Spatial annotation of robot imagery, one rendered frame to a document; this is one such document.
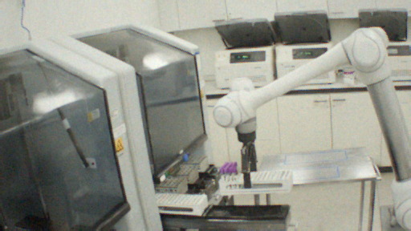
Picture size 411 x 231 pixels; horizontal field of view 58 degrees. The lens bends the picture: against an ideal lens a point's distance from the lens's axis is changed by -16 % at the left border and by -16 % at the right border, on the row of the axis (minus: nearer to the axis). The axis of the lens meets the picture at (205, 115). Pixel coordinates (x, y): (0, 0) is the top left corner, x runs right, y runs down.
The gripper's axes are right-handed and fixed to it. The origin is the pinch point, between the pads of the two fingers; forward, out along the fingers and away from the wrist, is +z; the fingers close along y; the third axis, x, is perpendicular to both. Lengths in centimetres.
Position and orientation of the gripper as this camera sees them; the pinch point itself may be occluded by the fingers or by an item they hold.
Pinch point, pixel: (250, 178)
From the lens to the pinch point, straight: 178.9
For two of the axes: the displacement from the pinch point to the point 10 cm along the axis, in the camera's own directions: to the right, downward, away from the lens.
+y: 3.3, -2.5, 9.1
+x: -9.4, 0.4, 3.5
